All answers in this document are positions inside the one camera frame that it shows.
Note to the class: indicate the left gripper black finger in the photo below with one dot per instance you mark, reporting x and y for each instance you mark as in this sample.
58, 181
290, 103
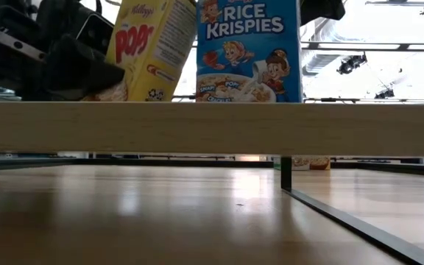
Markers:
79, 70

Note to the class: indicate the yellow Corn Pops cereal box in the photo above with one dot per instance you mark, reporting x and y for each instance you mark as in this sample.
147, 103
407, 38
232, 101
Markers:
149, 55
319, 164

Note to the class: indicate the blue Rice Krispies cereal box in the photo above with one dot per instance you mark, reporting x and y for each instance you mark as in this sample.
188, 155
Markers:
249, 55

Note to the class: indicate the black ceiling fixture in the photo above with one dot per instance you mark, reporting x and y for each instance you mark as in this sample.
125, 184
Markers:
350, 64
385, 94

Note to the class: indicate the long ceiling light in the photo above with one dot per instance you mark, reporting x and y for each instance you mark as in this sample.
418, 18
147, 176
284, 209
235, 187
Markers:
381, 46

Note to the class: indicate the black T-shaped stand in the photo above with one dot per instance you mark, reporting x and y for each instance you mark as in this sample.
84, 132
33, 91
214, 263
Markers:
339, 99

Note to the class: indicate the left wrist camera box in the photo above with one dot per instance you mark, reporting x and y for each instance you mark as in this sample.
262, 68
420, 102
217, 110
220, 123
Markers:
96, 35

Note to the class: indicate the black metal table frame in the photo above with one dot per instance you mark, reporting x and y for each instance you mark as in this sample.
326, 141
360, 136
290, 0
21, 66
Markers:
87, 162

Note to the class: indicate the wooden shelf with black frame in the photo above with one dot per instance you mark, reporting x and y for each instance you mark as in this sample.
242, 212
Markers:
197, 127

